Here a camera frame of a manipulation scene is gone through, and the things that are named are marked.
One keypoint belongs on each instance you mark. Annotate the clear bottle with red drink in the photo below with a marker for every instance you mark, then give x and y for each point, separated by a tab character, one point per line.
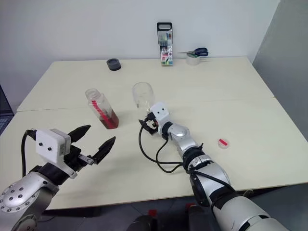
109	120

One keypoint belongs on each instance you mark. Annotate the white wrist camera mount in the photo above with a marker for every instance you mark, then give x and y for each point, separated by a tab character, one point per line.
160	113
48	142

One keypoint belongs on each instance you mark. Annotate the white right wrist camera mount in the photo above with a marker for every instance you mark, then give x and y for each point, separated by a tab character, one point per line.
160	113

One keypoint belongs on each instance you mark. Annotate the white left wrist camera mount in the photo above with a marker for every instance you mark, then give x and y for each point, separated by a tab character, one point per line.
48	142

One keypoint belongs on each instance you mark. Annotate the marker pen set box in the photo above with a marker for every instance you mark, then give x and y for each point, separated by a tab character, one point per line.
166	48

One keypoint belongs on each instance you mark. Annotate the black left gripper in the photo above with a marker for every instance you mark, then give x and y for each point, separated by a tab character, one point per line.
75	155

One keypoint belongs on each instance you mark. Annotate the dark laptop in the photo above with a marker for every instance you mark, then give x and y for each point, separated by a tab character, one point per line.
3	113

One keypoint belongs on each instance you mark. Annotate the clear bottle cap red sticker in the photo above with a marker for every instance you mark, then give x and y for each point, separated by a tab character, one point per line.
223	144

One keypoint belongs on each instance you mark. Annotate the clear tape roll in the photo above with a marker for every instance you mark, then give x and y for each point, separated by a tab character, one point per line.
192	61

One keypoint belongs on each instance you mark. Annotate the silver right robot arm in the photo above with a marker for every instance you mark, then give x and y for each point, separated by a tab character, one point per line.
183	137

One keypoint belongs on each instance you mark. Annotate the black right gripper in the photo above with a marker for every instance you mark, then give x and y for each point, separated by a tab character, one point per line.
154	126

